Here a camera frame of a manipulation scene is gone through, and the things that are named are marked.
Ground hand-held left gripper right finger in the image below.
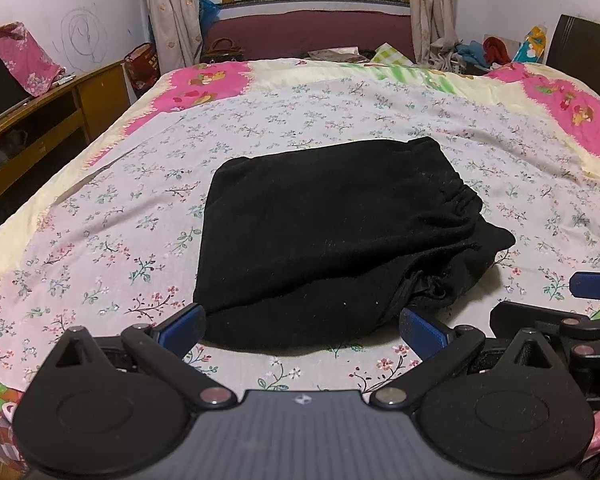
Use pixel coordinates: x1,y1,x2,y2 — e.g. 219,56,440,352
369,307,568,411

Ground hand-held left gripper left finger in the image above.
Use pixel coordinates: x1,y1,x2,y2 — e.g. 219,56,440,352
37,304,238,409

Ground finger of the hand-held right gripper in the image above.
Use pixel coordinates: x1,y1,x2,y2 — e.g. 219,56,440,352
490,301,600,356
569,271,600,302

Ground black pants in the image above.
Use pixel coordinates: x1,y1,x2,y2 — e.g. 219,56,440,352
193,136,516,352

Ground dark wooden headboard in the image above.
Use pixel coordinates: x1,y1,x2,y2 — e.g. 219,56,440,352
545,14,600,111

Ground wooden cabinet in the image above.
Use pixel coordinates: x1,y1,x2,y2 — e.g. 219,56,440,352
0,60,131,233

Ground colourful cartoon bag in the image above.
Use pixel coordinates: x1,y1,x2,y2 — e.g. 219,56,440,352
512,25,548,63

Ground floral bedsheet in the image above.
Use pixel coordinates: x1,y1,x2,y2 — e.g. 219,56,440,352
0,57,600,471

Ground bundle of stored clothes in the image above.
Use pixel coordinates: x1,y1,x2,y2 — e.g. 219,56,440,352
0,129,29,181

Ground red cloth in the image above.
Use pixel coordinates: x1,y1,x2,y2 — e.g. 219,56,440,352
482,36,513,65

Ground blue clothes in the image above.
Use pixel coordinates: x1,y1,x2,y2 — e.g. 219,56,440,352
455,40,488,63

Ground red bag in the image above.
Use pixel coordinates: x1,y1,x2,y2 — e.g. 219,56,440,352
124,42,161,92

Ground brown handbag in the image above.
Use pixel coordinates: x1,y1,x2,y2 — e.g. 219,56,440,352
201,37,246,63

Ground green checkered cloth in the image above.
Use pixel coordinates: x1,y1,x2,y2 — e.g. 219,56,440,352
372,42,413,66

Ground patterned brown cloth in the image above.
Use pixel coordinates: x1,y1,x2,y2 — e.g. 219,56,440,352
307,47,361,61

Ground pink floral cloth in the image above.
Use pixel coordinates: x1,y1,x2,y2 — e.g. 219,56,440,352
0,21,66,97

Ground blue plastic bag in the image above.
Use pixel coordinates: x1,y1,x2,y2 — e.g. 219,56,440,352
198,0,222,36

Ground beige curtain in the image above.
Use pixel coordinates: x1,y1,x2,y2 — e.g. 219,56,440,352
407,0,461,66
140,0,203,67

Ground dark red headboard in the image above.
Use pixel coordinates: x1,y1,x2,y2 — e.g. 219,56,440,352
205,6,416,61

